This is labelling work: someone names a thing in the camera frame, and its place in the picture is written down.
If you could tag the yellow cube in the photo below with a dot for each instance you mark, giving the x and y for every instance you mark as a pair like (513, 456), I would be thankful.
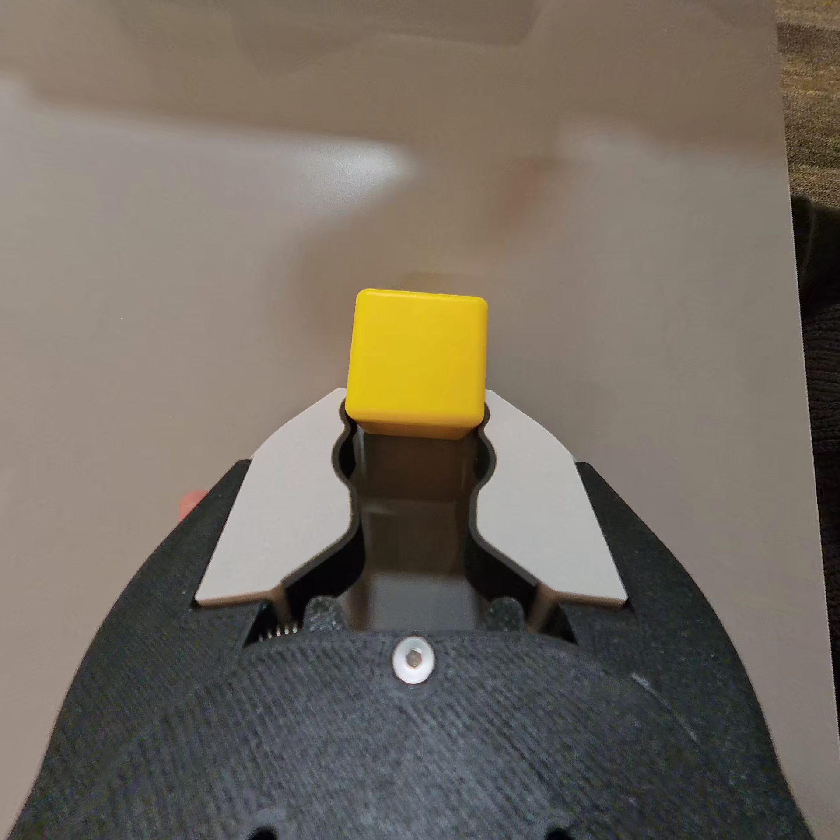
(417, 361)

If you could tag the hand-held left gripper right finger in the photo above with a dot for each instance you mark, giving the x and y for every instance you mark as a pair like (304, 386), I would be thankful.
(544, 525)

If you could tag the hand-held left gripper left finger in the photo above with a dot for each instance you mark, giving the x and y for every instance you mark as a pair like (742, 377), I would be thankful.
(289, 518)

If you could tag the person's left hand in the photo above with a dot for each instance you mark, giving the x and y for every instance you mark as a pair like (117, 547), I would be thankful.
(191, 502)

